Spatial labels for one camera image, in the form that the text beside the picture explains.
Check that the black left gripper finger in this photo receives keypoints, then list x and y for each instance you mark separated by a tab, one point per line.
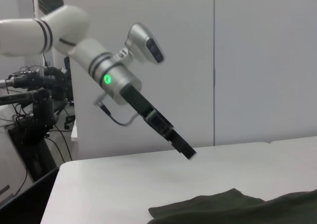
168	132

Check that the dark green FREE T-shirt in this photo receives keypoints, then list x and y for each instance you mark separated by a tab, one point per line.
223	209

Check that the black office chair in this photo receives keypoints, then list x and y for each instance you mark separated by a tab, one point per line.
68	85

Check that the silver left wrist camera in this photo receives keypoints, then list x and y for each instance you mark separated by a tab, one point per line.
146	44

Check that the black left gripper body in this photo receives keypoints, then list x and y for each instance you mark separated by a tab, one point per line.
136	101

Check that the dark flat panel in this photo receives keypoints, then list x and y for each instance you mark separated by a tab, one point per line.
22	201

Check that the white upright post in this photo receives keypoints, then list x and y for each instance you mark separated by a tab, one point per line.
38	35

